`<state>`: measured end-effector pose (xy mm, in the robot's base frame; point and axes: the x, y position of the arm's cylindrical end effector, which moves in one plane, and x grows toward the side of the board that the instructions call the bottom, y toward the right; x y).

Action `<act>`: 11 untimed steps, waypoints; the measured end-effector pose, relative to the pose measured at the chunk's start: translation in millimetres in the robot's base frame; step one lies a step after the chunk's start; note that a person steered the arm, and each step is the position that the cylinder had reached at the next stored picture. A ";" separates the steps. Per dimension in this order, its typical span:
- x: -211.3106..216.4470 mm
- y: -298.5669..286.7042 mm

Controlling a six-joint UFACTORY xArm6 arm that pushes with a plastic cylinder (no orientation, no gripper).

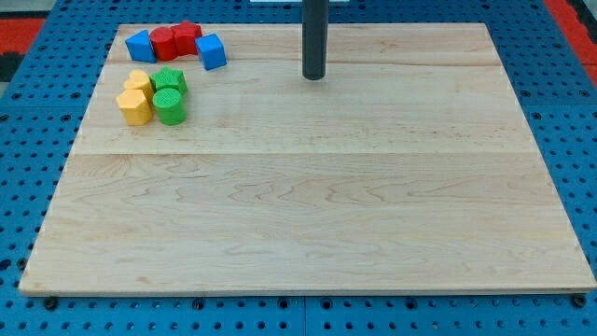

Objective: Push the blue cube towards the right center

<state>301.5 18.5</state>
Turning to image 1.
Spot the yellow heart block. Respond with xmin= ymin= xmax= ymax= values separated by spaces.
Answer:
xmin=123 ymin=70 xmax=155 ymax=104

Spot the red star block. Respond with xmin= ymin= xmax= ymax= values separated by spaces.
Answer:
xmin=172 ymin=20 xmax=202 ymax=56

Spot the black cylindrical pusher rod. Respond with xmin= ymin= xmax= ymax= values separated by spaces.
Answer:
xmin=302 ymin=0 xmax=329 ymax=80

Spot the yellow hexagon block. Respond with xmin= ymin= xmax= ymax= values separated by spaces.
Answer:
xmin=116 ymin=89 xmax=153 ymax=126

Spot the green cylinder block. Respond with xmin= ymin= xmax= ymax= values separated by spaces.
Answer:
xmin=153 ymin=88 xmax=187 ymax=126

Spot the blue triangle block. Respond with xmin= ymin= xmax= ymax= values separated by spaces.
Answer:
xmin=125 ymin=30 xmax=157 ymax=63

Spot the light wooden board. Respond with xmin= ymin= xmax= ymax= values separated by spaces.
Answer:
xmin=20 ymin=23 xmax=596 ymax=297

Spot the red cylinder block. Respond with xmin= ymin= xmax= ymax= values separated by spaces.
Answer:
xmin=149 ymin=27 xmax=178 ymax=61

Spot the blue cube block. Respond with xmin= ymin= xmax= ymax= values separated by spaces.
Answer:
xmin=195 ymin=34 xmax=228 ymax=71

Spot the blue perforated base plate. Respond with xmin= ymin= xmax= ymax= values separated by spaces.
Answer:
xmin=1 ymin=0 xmax=596 ymax=335

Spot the green star block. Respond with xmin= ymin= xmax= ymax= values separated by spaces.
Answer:
xmin=149 ymin=66 xmax=188 ymax=94

